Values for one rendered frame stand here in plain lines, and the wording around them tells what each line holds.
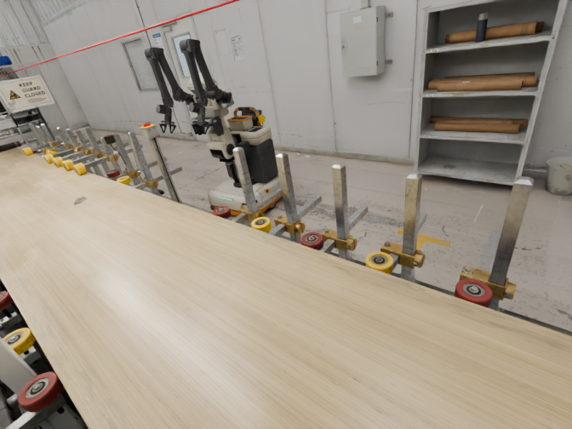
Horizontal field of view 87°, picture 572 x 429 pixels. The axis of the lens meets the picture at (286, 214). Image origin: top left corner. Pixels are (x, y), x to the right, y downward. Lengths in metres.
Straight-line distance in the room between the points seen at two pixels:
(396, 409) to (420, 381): 0.08
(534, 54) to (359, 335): 3.04
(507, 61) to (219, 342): 3.24
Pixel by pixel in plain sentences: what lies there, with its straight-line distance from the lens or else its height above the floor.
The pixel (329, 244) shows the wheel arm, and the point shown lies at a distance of 1.17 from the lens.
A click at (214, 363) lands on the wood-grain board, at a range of 0.80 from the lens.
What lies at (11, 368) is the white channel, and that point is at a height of 0.92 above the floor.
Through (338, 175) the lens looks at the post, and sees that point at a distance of 1.04.
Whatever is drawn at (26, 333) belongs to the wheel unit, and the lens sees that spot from 1.21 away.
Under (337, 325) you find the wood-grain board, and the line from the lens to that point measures 0.80.
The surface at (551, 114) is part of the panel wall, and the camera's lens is 3.58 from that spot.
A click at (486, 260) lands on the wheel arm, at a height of 0.83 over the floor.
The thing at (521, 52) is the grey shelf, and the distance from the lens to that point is 3.48.
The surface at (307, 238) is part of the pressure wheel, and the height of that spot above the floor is 0.90.
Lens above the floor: 1.52
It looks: 30 degrees down
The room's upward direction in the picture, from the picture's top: 10 degrees counter-clockwise
